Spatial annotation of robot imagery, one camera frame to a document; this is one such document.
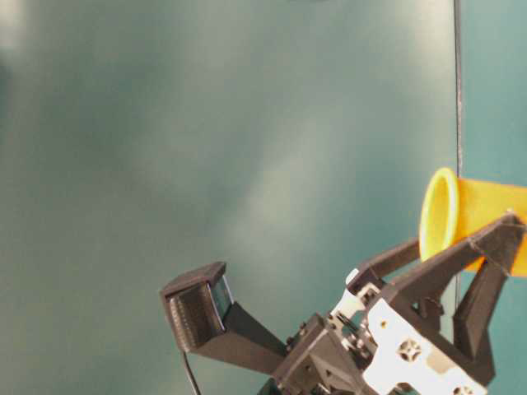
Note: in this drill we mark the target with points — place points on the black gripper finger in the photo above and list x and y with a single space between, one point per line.
495 246
376 268

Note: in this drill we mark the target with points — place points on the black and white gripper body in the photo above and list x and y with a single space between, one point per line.
387 342

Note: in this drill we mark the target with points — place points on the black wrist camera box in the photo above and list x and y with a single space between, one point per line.
207 321

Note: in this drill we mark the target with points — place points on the yellow plastic cup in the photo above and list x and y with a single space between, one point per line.
454 208

